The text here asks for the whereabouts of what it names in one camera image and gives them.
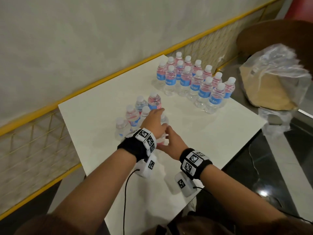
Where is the person's left hand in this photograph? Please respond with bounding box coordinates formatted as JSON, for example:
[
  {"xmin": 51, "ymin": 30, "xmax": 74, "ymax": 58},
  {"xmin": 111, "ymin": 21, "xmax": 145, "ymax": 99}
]
[{"xmin": 140, "ymin": 108, "xmax": 169, "ymax": 139}]

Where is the person's right hand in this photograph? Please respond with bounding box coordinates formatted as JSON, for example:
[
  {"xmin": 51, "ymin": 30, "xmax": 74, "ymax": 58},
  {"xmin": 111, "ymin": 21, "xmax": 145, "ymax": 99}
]
[{"xmin": 156, "ymin": 126, "xmax": 189, "ymax": 161}]

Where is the white table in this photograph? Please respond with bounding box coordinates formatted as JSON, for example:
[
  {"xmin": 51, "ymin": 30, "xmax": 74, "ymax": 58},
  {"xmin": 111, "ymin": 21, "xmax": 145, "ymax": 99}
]
[{"xmin": 58, "ymin": 55, "xmax": 268, "ymax": 235}]

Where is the brown cardboard box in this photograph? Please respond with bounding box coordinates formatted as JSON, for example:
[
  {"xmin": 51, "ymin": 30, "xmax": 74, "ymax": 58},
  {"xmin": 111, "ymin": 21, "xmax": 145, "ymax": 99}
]
[{"xmin": 239, "ymin": 66, "xmax": 298, "ymax": 111}]

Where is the brown chair backrest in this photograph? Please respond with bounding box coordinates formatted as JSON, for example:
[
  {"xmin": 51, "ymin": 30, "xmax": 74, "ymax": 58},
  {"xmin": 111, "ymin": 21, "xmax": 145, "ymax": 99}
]
[{"xmin": 236, "ymin": 20, "xmax": 313, "ymax": 74}]

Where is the cluster of water bottles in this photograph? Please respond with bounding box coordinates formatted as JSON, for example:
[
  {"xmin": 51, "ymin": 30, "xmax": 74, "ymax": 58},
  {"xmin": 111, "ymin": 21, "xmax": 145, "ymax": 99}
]
[{"xmin": 114, "ymin": 91, "xmax": 171, "ymax": 142}]

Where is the arranged group of water bottles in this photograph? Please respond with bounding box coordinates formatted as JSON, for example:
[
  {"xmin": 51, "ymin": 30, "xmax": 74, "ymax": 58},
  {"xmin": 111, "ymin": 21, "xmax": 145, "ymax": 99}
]
[{"xmin": 156, "ymin": 52, "xmax": 236, "ymax": 115}]

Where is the person's left forearm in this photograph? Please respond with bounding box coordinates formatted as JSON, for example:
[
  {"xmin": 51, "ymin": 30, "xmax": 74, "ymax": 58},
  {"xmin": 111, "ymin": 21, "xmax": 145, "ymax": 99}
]
[{"xmin": 52, "ymin": 149, "xmax": 137, "ymax": 223}]

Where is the black cable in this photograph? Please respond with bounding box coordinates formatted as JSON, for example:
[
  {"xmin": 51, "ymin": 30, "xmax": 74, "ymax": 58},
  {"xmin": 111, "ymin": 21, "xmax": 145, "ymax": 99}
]
[
  {"xmin": 193, "ymin": 186, "xmax": 313, "ymax": 224},
  {"xmin": 123, "ymin": 168, "xmax": 140, "ymax": 235}
]

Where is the brown sweater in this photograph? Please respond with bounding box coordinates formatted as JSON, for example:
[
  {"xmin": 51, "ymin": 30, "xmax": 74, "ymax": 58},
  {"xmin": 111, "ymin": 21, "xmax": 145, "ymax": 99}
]
[{"xmin": 14, "ymin": 212, "xmax": 313, "ymax": 235}]

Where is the yellow wire mesh fence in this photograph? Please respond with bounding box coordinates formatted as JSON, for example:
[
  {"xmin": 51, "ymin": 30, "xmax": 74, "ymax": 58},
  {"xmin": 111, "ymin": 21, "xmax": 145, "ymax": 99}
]
[{"xmin": 0, "ymin": 0, "xmax": 287, "ymax": 221}]

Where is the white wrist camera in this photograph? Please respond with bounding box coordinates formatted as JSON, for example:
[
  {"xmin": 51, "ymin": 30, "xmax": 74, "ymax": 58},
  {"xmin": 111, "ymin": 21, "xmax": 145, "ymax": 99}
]
[
  {"xmin": 174, "ymin": 171, "xmax": 198, "ymax": 197},
  {"xmin": 134, "ymin": 154, "xmax": 158, "ymax": 179}
]

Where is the white shoe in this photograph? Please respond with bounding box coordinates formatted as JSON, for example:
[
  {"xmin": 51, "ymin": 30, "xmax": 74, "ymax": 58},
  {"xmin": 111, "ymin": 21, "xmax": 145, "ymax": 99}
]
[{"xmin": 182, "ymin": 198, "xmax": 197, "ymax": 216}]

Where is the person's right forearm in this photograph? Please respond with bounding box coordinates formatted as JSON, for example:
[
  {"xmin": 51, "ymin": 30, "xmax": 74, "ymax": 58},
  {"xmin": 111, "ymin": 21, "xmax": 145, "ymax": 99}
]
[{"xmin": 200, "ymin": 164, "xmax": 287, "ymax": 226}]

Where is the pink seat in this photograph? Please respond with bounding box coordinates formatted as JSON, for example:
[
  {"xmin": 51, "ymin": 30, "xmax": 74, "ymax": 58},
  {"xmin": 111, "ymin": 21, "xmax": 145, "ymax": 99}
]
[{"xmin": 285, "ymin": 0, "xmax": 313, "ymax": 22}]

